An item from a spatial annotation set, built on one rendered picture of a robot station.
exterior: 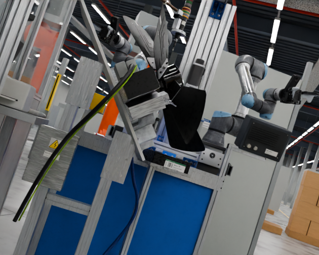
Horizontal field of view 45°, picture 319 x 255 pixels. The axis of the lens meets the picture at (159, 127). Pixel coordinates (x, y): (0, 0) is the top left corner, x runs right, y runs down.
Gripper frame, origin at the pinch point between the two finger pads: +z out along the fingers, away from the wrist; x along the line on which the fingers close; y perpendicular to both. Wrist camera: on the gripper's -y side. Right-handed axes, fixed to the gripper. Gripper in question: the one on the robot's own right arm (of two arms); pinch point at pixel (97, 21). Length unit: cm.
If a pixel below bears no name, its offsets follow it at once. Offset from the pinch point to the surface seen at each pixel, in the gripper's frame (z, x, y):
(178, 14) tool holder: 13, -54, -13
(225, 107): -187, -19, -5
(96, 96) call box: -1.1, -20.6, 37.9
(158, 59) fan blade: 34, -68, 14
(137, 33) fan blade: 21.4, -43.9, 3.8
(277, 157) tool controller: -65, -106, 25
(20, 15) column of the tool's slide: 77, -39, 24
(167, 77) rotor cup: 21, -67, 17
